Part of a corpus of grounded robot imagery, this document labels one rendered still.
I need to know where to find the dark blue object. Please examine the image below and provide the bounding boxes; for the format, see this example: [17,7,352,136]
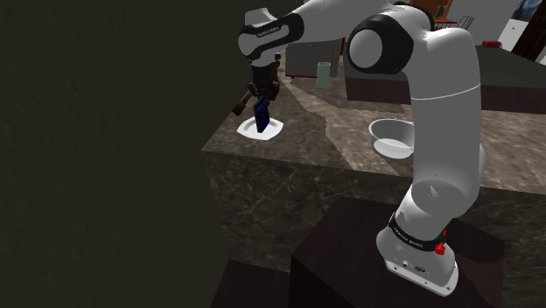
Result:
[253,96,271,134]

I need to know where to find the grey cabinet with red trim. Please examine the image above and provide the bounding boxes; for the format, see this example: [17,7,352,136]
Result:
[283,37,347,81]

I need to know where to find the white square plate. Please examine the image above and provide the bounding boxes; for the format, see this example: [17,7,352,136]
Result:
[236,117,286,142]

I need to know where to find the pale green cup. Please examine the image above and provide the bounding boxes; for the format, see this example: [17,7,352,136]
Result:
[316,61,332,90]

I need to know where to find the white bowl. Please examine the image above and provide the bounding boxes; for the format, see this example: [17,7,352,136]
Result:
[367,118,417,160]

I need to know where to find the brown wooden furniture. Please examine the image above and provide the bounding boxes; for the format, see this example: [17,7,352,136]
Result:
[408,0,459,25]

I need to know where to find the dark robot stand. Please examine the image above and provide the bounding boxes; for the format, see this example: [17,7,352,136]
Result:
[289,195,507,308]

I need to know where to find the dark counter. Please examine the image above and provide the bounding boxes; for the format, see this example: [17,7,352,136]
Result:
[342,44,546,116]

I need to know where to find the brown wooden handled utensil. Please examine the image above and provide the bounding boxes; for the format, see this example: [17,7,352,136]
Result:
[231,90,254,117]

